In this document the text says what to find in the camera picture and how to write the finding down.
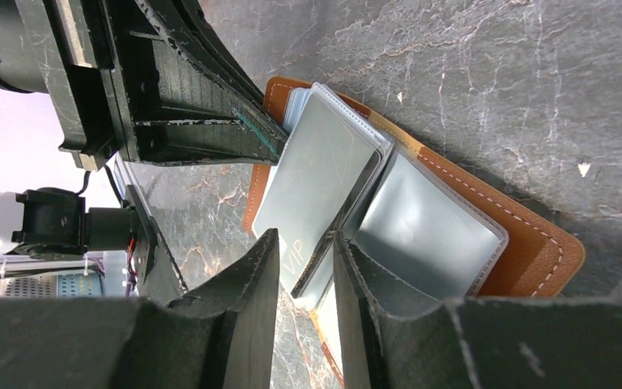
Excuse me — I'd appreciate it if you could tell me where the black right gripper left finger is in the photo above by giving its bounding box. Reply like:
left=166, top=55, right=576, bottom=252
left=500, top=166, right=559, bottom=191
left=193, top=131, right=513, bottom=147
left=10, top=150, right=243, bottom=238
left=0, top=229, right=279, bottom=388

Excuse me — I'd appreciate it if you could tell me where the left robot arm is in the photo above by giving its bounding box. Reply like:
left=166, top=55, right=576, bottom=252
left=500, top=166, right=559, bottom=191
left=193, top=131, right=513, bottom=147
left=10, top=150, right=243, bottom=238
left=0, top=1, right=288, bottom=260

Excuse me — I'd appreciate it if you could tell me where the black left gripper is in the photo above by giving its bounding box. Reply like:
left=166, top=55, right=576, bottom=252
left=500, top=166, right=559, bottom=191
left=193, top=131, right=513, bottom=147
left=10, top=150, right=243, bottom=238
left=0, top=1, right=139, bottom=171

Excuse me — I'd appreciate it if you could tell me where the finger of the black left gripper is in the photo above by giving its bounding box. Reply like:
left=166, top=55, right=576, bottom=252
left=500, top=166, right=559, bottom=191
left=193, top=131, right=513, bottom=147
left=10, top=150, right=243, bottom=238
left=136, top=1, right=288, bottom=143
left=121, top=6, right=284, bottom=165

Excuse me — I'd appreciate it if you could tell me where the brown leather card holder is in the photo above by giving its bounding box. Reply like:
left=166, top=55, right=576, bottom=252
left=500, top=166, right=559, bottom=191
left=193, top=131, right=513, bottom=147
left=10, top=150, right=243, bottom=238
left=242, top=76, right=586, bottom=388

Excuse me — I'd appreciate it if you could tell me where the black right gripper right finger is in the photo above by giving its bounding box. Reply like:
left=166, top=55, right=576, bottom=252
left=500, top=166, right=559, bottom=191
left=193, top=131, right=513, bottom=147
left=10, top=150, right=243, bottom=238
left=333, top=233, right=622, bottom=388

